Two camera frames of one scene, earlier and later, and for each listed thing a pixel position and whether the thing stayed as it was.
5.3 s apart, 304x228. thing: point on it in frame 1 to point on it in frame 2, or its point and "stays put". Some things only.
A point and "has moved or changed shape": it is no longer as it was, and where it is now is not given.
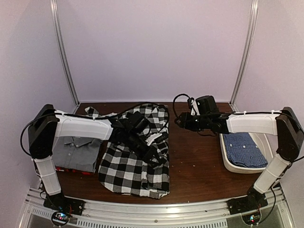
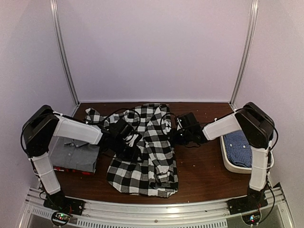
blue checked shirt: x=242 y=150 stays put
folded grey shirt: x=76 y=153 stays put
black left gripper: x=149 y=154 to x=133 y=156
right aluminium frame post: x=246 y=60 stays put
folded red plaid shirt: x=83 y=172 stays put
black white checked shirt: x=122 y=170 has moved or changed shape
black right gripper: x=185 y=121 to x=174 y=137
